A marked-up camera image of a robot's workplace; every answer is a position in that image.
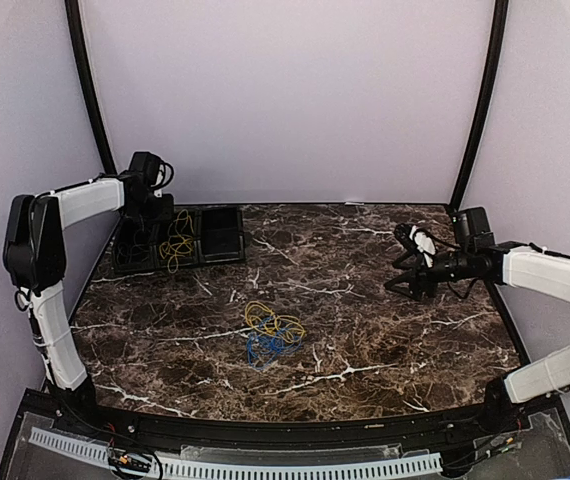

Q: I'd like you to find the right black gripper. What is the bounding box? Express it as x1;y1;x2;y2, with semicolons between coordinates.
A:
385;247;475;301

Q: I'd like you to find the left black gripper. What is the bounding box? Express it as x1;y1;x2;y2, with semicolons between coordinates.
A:
131;191;173;225

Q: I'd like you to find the grey cable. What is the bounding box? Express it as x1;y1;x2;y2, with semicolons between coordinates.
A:
117;227;159;264

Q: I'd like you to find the blue cable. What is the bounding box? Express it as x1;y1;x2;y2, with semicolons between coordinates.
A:
244;314;305;374

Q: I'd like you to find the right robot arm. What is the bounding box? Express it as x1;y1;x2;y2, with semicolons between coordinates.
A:
384;207;570;434

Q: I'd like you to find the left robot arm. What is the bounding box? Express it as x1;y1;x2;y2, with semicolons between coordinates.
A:
3;151;175;394

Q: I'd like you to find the black three-compartment tray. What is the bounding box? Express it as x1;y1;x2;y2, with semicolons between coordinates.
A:
112;206;246;275

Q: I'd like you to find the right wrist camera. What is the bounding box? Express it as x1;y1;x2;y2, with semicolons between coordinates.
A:
394;223;437;268

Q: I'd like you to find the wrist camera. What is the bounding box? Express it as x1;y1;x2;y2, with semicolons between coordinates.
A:
394;223;437;268
148;160;175;198

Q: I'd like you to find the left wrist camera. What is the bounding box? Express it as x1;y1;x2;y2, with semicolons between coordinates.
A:
148;160;175;198

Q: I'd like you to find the black front rail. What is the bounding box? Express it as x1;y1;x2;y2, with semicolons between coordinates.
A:
41;398;516;451

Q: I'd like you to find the left black frame post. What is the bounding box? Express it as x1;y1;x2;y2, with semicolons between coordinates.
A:
64;0;117;174

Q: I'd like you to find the black frame post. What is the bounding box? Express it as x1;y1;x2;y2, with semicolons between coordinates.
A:
64;0;117;174
449;0;509;211

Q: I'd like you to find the white slotted cable duct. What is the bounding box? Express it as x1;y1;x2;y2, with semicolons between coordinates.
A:
29;427;442;479

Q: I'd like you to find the right black frame post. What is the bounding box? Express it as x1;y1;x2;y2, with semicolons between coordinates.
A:
449;0;509;211

